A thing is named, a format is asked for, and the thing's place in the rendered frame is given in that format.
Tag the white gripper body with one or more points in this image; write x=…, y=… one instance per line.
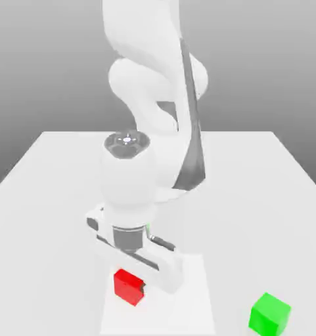
x=168, y=270

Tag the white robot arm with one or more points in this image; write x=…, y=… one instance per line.
x=128, y=183

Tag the small red cube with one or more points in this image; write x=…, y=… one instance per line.
x=127, y=287

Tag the small green cube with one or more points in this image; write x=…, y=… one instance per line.
x=269, y=313

